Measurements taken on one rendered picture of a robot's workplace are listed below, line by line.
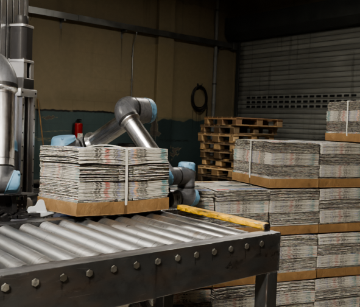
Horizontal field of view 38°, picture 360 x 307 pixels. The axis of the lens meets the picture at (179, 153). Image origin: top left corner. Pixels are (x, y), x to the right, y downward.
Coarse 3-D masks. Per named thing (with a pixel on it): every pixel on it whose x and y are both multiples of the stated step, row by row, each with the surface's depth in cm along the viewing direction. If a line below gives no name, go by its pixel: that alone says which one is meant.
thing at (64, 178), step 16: (48, 160) 184; (64, 160) 181; (80, 160) 168; (96, 160) 172; (112, 160) 176; (48, 176) 184; (64, 176) 176; (80, 176) 168; (96, 176) 172; (112, 176) 176; (48, 192) 185; (64, 192) 176; (80, 192) 169; (96, 192) 173; (112, 192) 177
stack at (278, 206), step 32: (224, 192) 242; (256, 192) 249; (288, 192) 256; (320, 192) 263; (352, 192) 271; (224, 224) 243; (288, 224) 257; (320, 224) 264; (288, 256) 257; (320, 256) 264; (352, 256) 272; (224, 288) 245; (288, 288) 259; (320, 288) 266; (352, 288) 273
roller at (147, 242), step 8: (80, 224) 170; (88, 224) 167; (96, 224) 165; (104, 232) 159; (112, 232) 157; (120, 232) 154; (128, 232) 154; (128, 240) 149; (136, 240) 147; (144, 240) 145; (152, 240) 144
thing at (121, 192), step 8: (120, 152) 178; (128, 152) 180; (120, 160) 181; (128, 160) 180; (120, 168) 178; (128, 168) 180; (120, 176) 178; (128, 176) 180; (120, 184) 179; (128, 184) 181; (120, 192) 179; (128, 192) 181; (120, 200) 179; (128, 200) 181
